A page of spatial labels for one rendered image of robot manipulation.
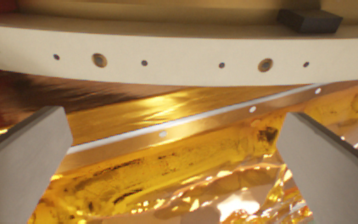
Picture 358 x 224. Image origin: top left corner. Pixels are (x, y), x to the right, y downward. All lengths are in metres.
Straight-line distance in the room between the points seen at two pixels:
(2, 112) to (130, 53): 0.15
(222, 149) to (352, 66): 0.20
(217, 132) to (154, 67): 0.18
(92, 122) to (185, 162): 0.15
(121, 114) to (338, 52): 0.23
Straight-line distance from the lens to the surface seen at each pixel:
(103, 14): 0.24
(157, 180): 0.31
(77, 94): 0.25
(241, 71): 0.20
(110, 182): 0.30
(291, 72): 0.22
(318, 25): 0.24
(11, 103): 0.28
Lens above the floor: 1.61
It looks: 41 degrees up
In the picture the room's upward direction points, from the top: 178 degrees counter-clockwise
